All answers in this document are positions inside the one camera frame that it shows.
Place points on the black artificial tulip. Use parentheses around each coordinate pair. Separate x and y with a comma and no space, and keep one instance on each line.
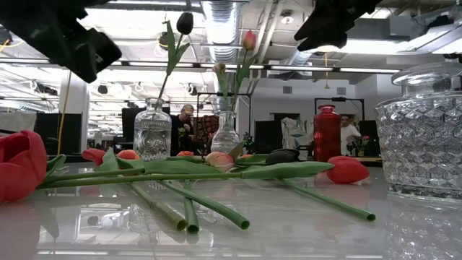
(283,156)
(185,22)

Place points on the red artificial tulip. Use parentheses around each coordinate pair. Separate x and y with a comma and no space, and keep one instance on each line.
(346,169)
(18,166)
(92,155)

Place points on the person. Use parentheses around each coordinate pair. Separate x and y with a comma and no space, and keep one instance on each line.
(183,126)
(348,133)

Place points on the black partition panel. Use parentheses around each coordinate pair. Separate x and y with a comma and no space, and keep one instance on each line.
(269,135)
(57,133)

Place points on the red glass vase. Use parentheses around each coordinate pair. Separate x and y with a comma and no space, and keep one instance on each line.
(326,133)

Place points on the silver ribbed air duct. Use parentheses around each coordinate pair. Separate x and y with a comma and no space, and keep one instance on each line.
(222,32)

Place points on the black metal station frame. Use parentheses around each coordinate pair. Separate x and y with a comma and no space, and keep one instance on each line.
(339,98)
(223,94)

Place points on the clear embossed glass vase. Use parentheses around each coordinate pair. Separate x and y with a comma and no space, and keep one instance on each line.
(152,133)

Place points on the small pink flower bouquet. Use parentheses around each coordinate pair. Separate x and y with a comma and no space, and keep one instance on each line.
(362,142)

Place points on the clear narrow-neck glass vase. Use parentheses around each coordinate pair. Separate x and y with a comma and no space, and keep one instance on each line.
(225,136)

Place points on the clear diamond-cut glass vase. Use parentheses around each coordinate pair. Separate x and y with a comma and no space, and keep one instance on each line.
(418,137)

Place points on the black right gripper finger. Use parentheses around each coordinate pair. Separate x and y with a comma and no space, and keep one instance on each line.
(332,38)
(317,29)

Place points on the white leaf-print cloth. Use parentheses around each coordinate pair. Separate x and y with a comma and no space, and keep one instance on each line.
(294,131)

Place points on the colourful patchwork quilt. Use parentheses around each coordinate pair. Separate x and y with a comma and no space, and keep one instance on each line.
(205,128)

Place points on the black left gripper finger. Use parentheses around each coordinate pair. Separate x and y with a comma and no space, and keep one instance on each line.
(94,54)

